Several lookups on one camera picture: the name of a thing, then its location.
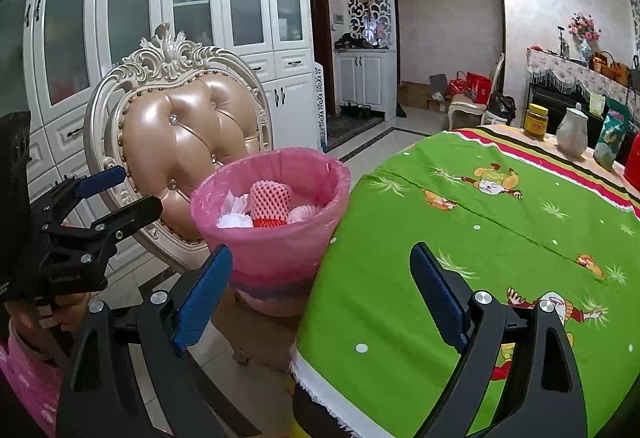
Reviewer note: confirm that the pink trash bin bag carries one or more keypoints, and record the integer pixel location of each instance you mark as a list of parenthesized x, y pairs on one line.
[(280, 263)]

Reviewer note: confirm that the red gift box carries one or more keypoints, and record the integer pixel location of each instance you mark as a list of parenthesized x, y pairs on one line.
[(475, 87)]

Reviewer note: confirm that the green printed snack bag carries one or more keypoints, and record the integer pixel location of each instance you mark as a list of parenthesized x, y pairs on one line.
[(612, 137)]

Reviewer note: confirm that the blue-white vase with pink flowers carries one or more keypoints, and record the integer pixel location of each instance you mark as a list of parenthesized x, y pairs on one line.
[(586, 35)]

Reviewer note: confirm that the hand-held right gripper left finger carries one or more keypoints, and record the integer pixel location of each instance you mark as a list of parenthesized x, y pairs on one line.
[(202, 298)]

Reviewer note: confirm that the dark door mat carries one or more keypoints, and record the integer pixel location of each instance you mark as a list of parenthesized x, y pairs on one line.
[(355, 130)]

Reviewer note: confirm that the pink and orange foam net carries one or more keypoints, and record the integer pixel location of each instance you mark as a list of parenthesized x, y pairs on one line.
[(270, 203)]

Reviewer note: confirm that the row of dark shoes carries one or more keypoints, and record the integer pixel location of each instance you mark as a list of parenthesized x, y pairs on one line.
[(354, 110)]

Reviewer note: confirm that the red thermos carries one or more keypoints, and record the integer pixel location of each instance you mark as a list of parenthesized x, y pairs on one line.
[(634, 167)]

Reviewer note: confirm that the black bag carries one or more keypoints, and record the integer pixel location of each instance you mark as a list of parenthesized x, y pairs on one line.
[(501, 107)]

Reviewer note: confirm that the white ceramic teapot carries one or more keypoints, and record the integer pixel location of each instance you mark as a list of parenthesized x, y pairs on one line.
[(571, 132)]

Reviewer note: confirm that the yellow-labelled jar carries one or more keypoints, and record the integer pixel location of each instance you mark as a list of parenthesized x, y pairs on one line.
[(536, 122)]

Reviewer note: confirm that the cream side chair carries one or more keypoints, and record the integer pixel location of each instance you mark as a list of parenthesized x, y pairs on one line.
[(465, 110)]

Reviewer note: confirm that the black piano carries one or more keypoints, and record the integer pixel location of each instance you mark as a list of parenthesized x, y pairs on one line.
[(560, 102)]

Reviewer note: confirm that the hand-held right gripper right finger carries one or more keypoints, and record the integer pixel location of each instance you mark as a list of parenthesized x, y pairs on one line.
[(440, 298)]

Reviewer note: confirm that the orange handbag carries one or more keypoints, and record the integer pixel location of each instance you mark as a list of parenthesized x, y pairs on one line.
[(620, 70)]

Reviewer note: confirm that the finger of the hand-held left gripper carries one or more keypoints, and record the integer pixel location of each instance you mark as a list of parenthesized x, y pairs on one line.
[(102, 180), (130, 215)]

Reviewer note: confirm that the low white cabinet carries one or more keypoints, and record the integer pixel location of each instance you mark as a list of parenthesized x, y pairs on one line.
[(365, 82)]

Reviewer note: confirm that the tall white glass-door cabinet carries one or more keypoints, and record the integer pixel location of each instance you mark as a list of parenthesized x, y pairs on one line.
[(150, 17)]

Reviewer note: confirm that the person's left hand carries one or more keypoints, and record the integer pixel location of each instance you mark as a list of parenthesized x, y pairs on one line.
[(50, 323)]

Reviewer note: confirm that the green cartoon tablecloth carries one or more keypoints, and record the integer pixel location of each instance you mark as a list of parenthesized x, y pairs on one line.
[(400, 198)]

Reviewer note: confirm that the dark wooden door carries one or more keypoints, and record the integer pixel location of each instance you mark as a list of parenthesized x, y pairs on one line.
[(320, 47)]

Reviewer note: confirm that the white carved lattice screen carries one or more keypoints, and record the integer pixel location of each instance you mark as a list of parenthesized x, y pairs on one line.
[(367, 2)]

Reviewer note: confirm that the beige tufted dining chair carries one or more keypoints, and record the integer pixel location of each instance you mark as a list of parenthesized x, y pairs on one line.
[(175, 147)]

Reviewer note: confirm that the pile of dark bags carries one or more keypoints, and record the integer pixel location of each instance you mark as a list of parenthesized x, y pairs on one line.
[(357, 41)]

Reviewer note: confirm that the white carved panel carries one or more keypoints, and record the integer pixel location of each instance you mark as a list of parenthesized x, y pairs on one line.
[(318, 107)]

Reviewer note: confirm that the brown wicker basket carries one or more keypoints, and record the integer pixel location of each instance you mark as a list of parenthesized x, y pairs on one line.
[(601, 62)]

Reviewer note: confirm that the pink foam fruit net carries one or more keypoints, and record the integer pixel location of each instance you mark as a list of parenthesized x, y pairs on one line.
[(301, 215)]

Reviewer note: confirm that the brown cardboard box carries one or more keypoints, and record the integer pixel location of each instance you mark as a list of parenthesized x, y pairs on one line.
[(417, 92)]

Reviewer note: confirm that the lace piano cover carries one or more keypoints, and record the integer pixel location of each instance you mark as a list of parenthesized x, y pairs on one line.
[(565, 67)]

